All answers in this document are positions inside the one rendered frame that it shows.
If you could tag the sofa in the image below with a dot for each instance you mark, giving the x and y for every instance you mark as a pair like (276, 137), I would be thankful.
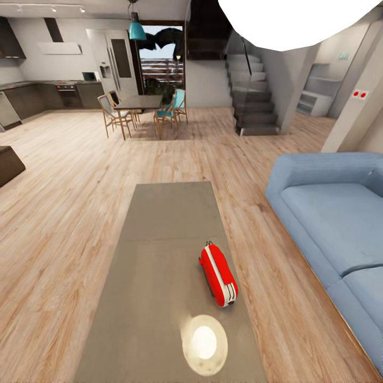
(331, 205)

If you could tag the radio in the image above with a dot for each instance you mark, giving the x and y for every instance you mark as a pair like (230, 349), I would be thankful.
(219, 278)

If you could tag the cabinet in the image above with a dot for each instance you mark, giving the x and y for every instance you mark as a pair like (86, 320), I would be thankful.
(9, 45)
(10, 165)

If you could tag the straight chair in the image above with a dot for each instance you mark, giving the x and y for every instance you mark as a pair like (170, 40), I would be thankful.
(109, 113)
(170, 113)
(181, 101)
(114, 98)

